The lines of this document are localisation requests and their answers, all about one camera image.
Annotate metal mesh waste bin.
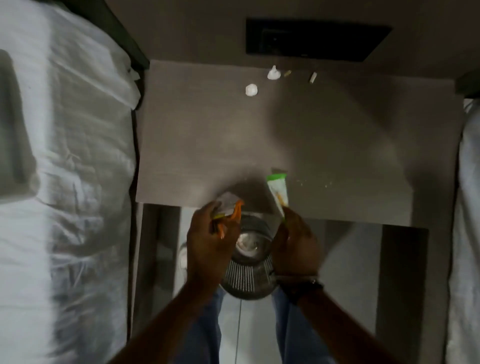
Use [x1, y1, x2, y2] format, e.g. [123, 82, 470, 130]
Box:
[219, 211, 283, 301]

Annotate black wristwatch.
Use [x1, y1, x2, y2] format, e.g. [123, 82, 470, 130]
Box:
[275, 275, 324, 305]

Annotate person's blue jeans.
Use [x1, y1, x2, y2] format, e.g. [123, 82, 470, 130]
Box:
[173, 286, 336, 364]

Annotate bed with white sheet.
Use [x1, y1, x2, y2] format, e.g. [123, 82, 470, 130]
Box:
[444, 98, 480, 364]
[0, 0, 142, 364]

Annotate person's right hand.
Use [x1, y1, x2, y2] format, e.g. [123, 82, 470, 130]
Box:
[270, 206, 323, 280]

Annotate person's left forearm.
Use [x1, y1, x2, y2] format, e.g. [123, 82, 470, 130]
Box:
[108, 277, 226, 364]

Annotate scattered white crumbs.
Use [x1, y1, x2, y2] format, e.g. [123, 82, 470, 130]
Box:
[297, 178, 334, 189]

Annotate grey wooden nightstand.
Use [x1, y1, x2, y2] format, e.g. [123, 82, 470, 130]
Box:
[129, 59, 466, 364]

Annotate dark bed headboard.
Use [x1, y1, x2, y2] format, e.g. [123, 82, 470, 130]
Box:
[62, 0, 151, 73]

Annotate black wall socket panel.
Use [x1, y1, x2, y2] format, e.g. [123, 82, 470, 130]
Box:
[245, 17, 393, 63]

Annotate person's left hand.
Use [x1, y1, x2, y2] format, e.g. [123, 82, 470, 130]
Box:
[186, 201, 244, 290]

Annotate orange and white wrapper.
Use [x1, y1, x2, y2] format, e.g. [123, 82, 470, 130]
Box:
[211, 191, 245, 241]

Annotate green and white sachet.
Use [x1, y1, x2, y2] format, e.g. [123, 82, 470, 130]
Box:
[266, 172, 290, 226]

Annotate person's right forearm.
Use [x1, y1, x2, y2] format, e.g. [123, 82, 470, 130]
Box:
[295, 288, 400, 364]

